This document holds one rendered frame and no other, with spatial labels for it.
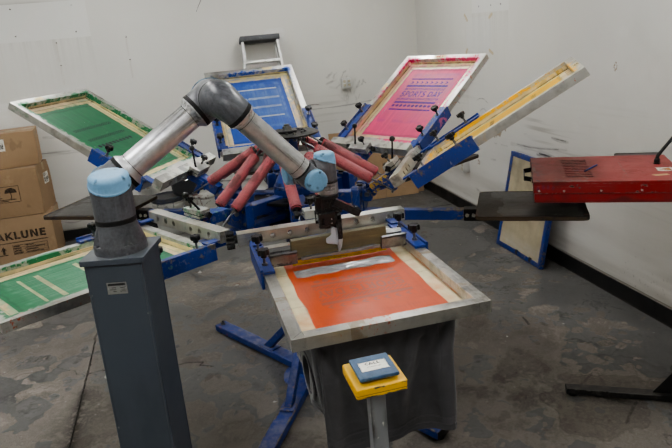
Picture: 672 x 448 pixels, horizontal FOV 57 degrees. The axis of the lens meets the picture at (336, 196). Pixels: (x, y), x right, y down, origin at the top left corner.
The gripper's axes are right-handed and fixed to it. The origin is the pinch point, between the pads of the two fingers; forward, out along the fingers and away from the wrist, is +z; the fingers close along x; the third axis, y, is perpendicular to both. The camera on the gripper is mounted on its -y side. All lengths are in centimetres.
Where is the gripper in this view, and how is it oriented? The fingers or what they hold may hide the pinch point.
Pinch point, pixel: (339, 245)
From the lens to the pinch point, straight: 228.2
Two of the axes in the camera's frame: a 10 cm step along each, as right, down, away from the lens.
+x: 2.6, 2.3, -9.4
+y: -9.6, 1.6, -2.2
